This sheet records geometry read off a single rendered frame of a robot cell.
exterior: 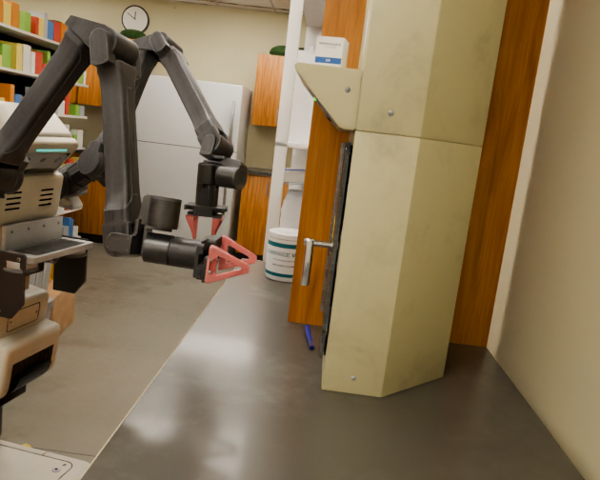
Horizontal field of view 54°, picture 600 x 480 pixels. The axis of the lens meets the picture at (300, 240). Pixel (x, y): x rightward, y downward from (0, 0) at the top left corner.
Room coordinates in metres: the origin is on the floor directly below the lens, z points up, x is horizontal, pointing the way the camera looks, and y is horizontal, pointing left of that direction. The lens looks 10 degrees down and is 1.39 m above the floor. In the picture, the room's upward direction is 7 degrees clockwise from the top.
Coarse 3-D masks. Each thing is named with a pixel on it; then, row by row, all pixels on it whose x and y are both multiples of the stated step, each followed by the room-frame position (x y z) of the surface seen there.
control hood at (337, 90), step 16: (304, 64) 1.01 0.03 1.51; (304, 80) 1.01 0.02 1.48; (320, 80) 1.01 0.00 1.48; (336, 80) 1.01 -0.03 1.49; (352, 80) 1.01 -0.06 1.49; (320, 96) 1.01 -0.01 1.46; (336, 96) 1.01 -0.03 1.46; (352, 96) 1.01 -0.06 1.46; (336, 112) 1.01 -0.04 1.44; (352, 112) 1.01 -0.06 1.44; (336, 128) 1.28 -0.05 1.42; (352, 128) 1.01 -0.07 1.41
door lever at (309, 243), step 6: (306, 240) 1.06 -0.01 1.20; (312, 240) 1.05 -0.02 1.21; (318, 240) 1.06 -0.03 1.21; (306, 246) 1.05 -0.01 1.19; (312, 246) 1.05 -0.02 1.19; (318, 246) 1.06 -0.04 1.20; (324, 246) 1.05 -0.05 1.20; (330, 246) 1.05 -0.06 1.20; (306, 252) 1.05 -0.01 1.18; (312, 252) 1.06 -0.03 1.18; (306, 258) 1.05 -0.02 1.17; (306, 264) 1.05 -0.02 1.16; (306, 270) 1.05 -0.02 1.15; (306, 276) 1.05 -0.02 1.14; (306, 282) 1.05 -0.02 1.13
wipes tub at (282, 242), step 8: (272, 232) 1.78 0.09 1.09; (280, 232) 1.78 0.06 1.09; (288, 232) 1.79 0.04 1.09; (296, 232) 1.82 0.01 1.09; (272, 240) 1.78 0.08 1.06; (280, 240) 1.76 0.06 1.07; (288, 240) 1.76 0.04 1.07; (296, 240) 1.76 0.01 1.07; (272, 248) 1.78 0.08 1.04; (280, 248) 1.76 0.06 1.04; (288, 248) 1.76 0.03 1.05; (272, 256) 1.77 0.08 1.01; (280, 256) 1.76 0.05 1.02; (288, 256) 1.76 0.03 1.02; (272, 264) 1.77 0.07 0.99; (280, 264) 1.76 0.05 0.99; (288, 264) 1.76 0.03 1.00; (272, 272) 1.77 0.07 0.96; (280, 272) 1.76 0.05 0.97; (288, 272) 1.76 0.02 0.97; (280, 280) 1.76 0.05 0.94; (288, 280) 1.76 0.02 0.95
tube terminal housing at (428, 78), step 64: (384, 0) 1.01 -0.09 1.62; (448, 0) 1.02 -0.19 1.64; (384, 64) 1.01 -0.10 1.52; (448, 64) 1.03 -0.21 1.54; (384, 128) 1.01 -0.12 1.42; (448, 128) 1.05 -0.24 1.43; (384, 192) 1.01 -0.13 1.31; (448, 192) 1.08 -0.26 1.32; (384, 256) 1.00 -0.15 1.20; (448, 256) 1.10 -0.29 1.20; (384, 320) 1.00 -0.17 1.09; (448, 320) 1.13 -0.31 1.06; (384, 384) 1.01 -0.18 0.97
